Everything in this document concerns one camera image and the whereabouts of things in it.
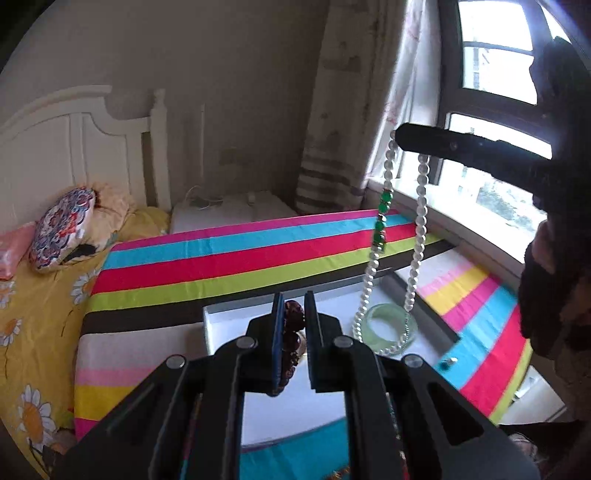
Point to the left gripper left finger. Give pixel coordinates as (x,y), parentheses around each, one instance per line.
(184,421)

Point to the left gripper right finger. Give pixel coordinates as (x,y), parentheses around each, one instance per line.
(405,421)

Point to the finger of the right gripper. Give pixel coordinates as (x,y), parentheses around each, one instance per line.
(504,161)

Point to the white pearl necklace green beads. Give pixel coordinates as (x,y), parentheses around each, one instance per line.
(379,242)

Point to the pearl earring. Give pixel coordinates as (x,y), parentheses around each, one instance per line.
(447,363)

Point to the teal jewelry box tray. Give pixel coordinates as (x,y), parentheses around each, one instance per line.
(298,410)

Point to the right hand black glove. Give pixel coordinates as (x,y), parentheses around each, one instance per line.
(554,291)

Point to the dark framed window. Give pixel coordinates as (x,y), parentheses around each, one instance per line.
(488,48)

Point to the green jade bangle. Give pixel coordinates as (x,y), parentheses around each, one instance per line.
(388,329)

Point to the striped colourful tablecloth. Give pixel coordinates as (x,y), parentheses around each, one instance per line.
(149,299)

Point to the beige patterned curtain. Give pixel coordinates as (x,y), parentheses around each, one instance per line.
(379,67)

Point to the white nightstand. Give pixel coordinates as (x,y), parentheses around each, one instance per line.
(198,212)

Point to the beige plush pillow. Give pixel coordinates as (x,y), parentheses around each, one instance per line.
(111,209)

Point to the round patterned cushion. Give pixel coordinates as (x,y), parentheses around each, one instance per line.
(61,229)

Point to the pink folded blanket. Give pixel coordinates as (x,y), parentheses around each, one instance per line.
(13,246)

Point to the white bed headboard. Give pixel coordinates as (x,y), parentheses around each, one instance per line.
(69,138)

